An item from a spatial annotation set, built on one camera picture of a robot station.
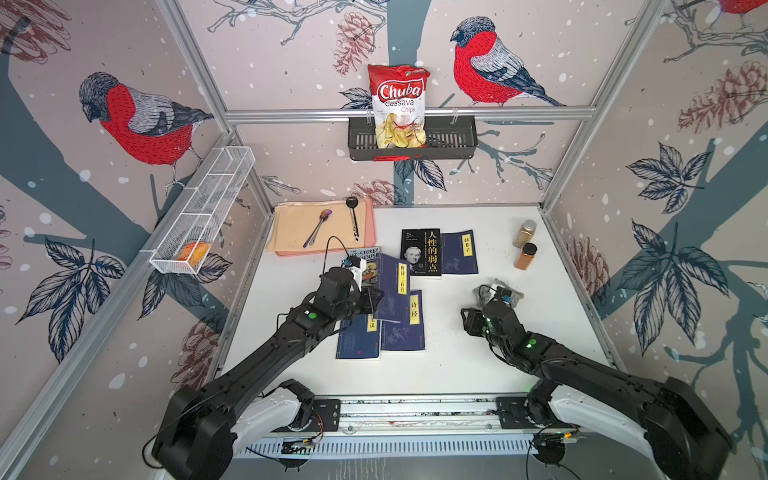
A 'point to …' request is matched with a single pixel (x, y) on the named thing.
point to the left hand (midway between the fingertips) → (389, 289)
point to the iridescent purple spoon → (324, 214)
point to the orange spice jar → (525, 256)
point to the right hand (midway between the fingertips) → (466, 310)
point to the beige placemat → (311, 226)
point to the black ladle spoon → (352, 202)
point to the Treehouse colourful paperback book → (371, 255)
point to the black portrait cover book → (421, 248)
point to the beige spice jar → (525, 233)
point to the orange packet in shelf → (194, 253)
